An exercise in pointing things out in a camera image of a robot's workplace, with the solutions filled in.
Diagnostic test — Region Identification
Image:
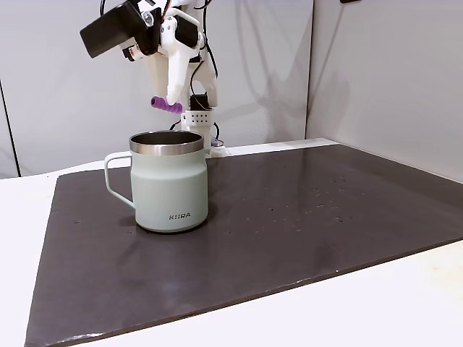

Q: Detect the black camera box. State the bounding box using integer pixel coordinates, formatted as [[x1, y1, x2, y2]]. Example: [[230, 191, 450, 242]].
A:
[[79, 0, 162, 60]]

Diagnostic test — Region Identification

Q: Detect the pale green steel mug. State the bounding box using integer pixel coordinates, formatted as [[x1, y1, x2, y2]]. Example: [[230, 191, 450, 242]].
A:
[[103, 130, 209, 234]]

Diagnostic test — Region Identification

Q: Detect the black rubber mat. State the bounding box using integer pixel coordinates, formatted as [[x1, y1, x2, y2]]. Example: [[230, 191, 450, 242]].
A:
[[24, 143, 463, 347]]

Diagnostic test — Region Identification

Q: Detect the purple ribbed pen grip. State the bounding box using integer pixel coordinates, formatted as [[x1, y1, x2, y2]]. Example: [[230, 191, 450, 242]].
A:
[[150, 95, 184, 114]]

